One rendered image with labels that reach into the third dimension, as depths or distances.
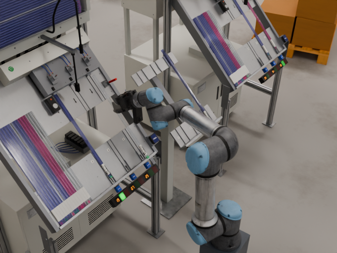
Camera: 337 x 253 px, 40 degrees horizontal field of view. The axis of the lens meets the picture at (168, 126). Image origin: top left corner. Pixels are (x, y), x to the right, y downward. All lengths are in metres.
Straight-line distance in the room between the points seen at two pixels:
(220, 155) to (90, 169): 0.73
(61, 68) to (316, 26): 2.99
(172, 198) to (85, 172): 1.07
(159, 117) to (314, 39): 2.91
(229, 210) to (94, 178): 0.66
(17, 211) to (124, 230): 0.87
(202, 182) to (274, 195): 1.49
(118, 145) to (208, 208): 0.64
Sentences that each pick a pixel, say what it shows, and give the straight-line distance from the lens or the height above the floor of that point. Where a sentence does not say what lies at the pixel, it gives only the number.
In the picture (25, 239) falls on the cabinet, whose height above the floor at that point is 0.40.
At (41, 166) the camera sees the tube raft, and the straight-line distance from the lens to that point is 2.19.
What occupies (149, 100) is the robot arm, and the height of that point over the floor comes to 1.16.
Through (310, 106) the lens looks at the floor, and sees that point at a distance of 4.24.
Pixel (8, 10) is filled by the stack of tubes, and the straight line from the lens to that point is 2.11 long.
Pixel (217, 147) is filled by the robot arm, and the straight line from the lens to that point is 1.83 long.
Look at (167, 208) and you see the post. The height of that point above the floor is 0.01.
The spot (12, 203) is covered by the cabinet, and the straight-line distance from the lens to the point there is 2.48.
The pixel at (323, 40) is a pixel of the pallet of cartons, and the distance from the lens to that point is 4.80.
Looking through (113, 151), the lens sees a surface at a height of 0.81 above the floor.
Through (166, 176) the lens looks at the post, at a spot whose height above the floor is 0.26.
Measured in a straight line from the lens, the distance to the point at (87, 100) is 2.39.
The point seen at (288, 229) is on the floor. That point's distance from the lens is 3.17.
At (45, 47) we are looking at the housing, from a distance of 2.31.
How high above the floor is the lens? 2.39
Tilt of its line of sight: 39 degrees down
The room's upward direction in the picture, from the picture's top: 1 degrees clockwise
